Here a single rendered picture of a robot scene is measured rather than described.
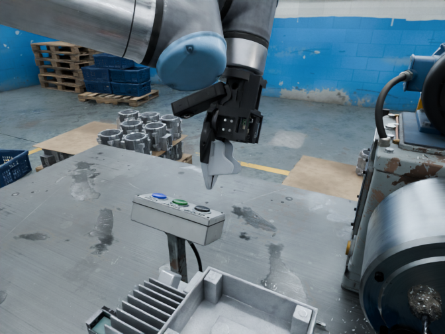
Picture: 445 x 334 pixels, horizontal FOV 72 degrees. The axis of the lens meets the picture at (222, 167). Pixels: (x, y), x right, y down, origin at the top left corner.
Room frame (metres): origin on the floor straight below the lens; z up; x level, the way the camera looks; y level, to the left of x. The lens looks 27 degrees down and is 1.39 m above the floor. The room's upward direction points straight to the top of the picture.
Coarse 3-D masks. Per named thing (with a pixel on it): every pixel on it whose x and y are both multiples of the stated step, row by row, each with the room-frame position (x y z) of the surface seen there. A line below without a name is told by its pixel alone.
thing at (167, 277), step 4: (160, 272) 0.30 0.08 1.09; (164, 272) 0.29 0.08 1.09; (168, 272) 0.29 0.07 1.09; (172, 272) 0.30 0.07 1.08; (160, 276) 0.29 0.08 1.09; (164, 276) 0.29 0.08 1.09; (168, 276) 0.29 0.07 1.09; (172, 276) 0.29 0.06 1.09; (176, 276) 0.29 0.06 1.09; (180, 276) 0.30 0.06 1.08; (160, 280) 0.29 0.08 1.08; (164, 280) 0.29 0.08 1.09; (168, 280) 0.28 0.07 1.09; (172, 280) 0.28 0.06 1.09; (176, 280) 0.29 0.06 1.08; (180, 280) 0.30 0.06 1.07; (168, 284) 0.28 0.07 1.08; (172, 284) 0.28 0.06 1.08; (176, 284) 0.29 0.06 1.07; (176, 288) 0.29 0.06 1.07
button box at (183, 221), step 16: (144, 208) 0.48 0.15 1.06; (160, 208) 0.47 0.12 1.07; (176, 208) 0.46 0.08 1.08; (192, 208) 0.48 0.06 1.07; (144, 224) 0.47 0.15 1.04; (160, 224) 0.46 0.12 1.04; (176, 224) 0.45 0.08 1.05; (192, 224) 0.43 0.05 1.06; (208, 224) 0.43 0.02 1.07; (192, 240) 0.42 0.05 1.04; (208, 240) 0.42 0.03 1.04
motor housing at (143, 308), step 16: (144, 288) 0.25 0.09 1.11; (160, 288) 0.26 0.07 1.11; (128, 304) 0.23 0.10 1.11; (144, 304) 0.23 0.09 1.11; (160, 304) 0.23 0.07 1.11; (176, 304) 0.23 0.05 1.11; (112, 320) 0.22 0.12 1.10; (128, 320) 0.22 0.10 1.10; (144, 320) 0.22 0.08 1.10; (160, 320) 0.21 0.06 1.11
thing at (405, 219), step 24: (408, 192) 0.42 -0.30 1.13; (432, 192) 0.39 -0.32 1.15; (384, 216) 0.41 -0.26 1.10; (408, 216) 0.36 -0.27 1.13; (432, 216) 0.34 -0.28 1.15; (384, 240) 0.34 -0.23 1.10; (408, 240) 0.31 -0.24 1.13; (432, 240) 0.29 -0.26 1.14; (384, 264) 0.31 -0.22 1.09; (408, 264) 0.30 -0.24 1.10; (432, 264) 0.29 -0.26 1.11; (360, 288) 0.32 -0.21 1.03; (384, 288) 0.30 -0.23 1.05; (408, 288) 0.29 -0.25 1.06; (432, 288) 0.28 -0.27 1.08; (384, 312) 0.30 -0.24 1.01; (408, 312) 0.29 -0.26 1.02; (432, 312) 0.25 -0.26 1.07
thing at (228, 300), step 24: (192, 288) 0.22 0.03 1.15; (216, 288) 0.23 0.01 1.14; (240, 288) 0.23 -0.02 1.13; (264, 288) 0.22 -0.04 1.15; (192, 312) 0.21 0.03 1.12; (216, 312) 0.22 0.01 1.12; (240, 312) 0.22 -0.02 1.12; (264, 312) 0.22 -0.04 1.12; (288, 312) 0.21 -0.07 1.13; (312, 312) 0.20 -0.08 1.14
